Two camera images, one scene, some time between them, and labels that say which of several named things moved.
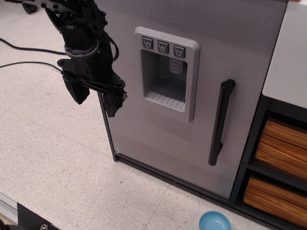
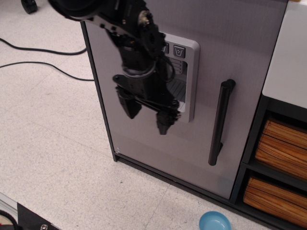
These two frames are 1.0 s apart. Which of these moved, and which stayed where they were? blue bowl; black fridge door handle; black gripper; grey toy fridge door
Moved: black gripper
Stayed: blue bowl; black fridge door handle; grey toy fridge door
